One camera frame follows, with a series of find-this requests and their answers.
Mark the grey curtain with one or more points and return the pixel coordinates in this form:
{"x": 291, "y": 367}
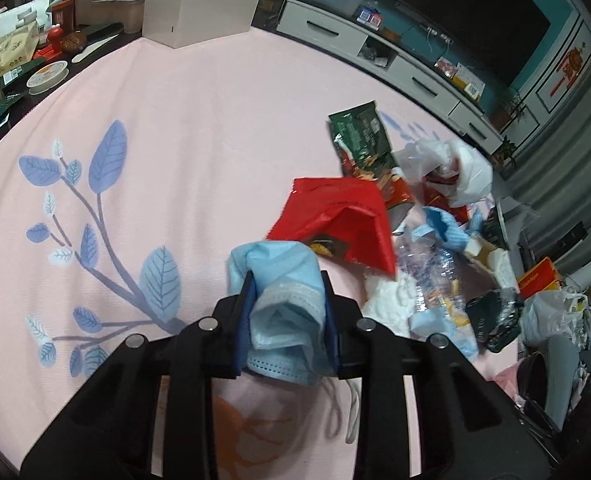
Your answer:
{"x": 565, "y": 160}

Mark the white TV cabinet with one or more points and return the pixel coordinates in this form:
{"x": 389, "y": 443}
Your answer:
{"x": 325, "y": 27}

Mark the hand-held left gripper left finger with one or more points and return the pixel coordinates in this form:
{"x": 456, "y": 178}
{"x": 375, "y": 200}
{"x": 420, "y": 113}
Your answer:
{"x": 244, "y": 315}

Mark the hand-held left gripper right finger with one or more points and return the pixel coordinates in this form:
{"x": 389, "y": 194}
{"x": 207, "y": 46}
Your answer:
{"x": 331, "y": 330}

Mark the black crumpled packet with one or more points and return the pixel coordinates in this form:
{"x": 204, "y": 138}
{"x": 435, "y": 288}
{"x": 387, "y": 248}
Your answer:
{"x": 490, "y": 317}

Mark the light blue face mask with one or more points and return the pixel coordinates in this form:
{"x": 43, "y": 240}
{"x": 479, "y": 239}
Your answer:
{"x": 285, "y": 280}

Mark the orange-red cardboard box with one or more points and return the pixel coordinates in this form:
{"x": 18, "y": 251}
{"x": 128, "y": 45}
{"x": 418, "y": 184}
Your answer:
{"x": 538, "y": 277}

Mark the white cardboard box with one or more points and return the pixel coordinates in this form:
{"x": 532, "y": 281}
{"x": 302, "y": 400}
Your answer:
{"x": 200, "y": 10}

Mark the beige plastic tray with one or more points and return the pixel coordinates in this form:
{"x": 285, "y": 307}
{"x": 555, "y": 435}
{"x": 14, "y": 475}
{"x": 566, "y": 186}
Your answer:
{"x": 117, "y": 12}

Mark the potted plant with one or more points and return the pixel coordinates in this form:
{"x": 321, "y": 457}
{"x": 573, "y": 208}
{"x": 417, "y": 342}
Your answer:
{"x": 506, "y": 152}
{"x": 510, "y": 107}

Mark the white shoehorn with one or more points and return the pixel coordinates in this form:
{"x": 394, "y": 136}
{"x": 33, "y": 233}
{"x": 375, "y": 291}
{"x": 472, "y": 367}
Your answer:
{"x": 95, "y": 49}

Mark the white paper carton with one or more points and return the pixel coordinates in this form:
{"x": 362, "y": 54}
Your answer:
{"x": 498, "y": 262}

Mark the black television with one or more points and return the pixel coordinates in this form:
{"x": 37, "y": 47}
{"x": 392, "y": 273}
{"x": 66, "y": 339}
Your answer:
{"x": 450, "y": 10}

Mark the light wooden box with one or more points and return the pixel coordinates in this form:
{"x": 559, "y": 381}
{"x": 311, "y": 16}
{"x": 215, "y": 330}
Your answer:
{"x": 12, "y": 52}

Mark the small blue box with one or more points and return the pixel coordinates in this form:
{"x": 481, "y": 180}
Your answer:
{"x": 370, "y": 16}

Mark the white crumpled tissue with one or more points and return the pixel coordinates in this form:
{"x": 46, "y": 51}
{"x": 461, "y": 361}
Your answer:
{"x": 388, "y": 300}

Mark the crushed clear plastic bottle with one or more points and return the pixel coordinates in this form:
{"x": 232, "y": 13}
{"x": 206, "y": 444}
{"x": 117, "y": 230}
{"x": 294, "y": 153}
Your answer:
{"x": 425, "y": 270}

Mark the clear tape roll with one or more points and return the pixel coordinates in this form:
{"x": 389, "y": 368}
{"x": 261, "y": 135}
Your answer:
{"x": 47, "y": 76}

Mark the white panel with red decal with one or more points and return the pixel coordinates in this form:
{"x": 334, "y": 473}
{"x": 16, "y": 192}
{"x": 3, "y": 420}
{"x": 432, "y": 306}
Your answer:
{"x": 570, "y": 65}

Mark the green and red snack packet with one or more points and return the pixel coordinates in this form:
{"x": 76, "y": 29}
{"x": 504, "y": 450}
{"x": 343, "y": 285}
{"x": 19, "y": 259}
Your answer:
{"x": 363, "y": 132}

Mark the white plastic bag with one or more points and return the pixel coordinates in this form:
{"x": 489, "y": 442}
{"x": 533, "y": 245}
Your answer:
{"x": 468, "y": 165}
{"x": 550, "y": 315}

